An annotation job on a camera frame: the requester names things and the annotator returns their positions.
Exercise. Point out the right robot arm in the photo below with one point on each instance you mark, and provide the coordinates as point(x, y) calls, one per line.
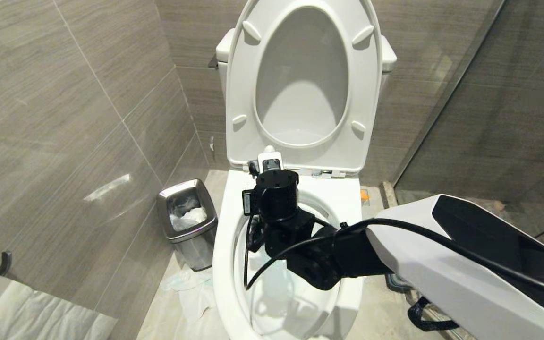
point(442, 283)

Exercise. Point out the white toilet bowl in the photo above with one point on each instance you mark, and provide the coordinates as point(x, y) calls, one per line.
point(343, 198)

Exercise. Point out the white toilet lid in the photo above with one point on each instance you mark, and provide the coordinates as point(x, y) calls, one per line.
point(300, 85)

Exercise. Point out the white toilet seat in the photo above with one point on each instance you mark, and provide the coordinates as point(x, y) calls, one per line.
point(239, 85)

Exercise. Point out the white toilet tank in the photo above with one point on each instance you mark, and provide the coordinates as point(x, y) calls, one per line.
point(388, 53)

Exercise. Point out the small orange object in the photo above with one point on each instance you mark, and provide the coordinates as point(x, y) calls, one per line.
point(364, 194)

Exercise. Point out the white bin liner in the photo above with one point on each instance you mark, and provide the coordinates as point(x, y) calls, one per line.
point(188, 218)

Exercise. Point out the silver trash bin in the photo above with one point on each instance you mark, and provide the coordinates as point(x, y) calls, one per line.
point(196, 245)

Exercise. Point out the dark flush lever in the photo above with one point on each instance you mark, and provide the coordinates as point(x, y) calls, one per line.
point(213, 62)

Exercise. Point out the crumpled tissue on floor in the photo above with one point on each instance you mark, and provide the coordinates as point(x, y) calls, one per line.
point(191, 297)

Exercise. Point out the glass shower door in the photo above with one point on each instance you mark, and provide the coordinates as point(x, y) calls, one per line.
point(513, 118)

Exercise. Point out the white paper sheet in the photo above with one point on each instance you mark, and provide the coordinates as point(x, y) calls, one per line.
point(36, 311)

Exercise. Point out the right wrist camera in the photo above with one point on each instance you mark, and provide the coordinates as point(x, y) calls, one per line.
point(271, 164)

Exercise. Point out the wall water valve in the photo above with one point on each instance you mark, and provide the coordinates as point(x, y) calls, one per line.
point(211, 143)

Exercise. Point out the dark wall hook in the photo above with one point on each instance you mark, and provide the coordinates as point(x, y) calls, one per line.
point(5, 262)

